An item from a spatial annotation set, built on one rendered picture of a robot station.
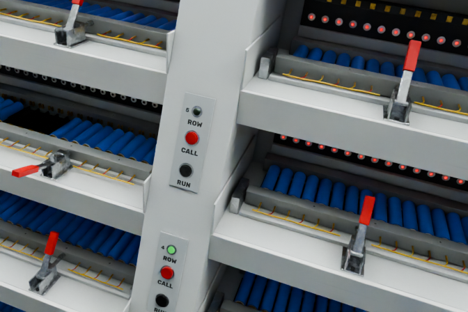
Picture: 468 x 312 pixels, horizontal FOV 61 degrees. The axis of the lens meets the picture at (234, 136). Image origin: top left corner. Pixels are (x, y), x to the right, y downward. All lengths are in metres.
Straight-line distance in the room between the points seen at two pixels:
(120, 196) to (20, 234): 0.25
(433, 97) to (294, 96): 0.17
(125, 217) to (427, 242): 0.40
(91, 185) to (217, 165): 0.20
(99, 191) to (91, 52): 0.19
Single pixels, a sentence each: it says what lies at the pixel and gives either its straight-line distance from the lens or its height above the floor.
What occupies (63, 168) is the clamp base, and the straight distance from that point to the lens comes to 0.64.
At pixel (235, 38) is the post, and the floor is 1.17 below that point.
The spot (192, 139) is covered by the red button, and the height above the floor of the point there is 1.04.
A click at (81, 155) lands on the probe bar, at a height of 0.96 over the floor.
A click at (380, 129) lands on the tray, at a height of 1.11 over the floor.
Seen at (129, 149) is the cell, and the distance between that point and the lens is 0.65.
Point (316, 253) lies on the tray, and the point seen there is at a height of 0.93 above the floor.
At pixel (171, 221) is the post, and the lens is 0.54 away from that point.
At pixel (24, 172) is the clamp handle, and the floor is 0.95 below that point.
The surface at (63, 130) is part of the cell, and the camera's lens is 0.71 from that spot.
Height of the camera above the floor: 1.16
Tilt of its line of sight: 12 degrees down
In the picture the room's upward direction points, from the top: 12 degrees clockwise
